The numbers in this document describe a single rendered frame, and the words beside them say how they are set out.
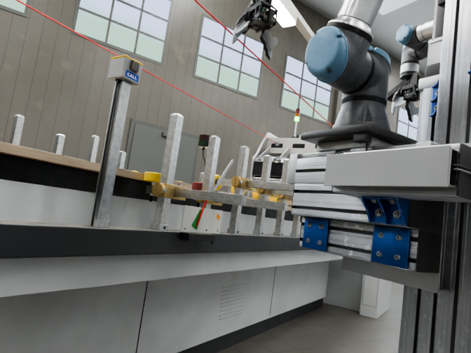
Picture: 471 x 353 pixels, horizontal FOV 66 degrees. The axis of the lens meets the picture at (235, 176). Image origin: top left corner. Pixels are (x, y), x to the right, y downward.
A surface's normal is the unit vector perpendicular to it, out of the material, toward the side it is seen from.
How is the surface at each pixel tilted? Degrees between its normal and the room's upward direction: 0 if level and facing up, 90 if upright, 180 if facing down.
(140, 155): 90
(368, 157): 90
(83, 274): 90
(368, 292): 90
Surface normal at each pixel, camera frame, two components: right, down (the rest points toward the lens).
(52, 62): 0.55, -0.01
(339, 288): -0.52, -0.16
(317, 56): -0.80, -0.05
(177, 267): 0.84, 0.06
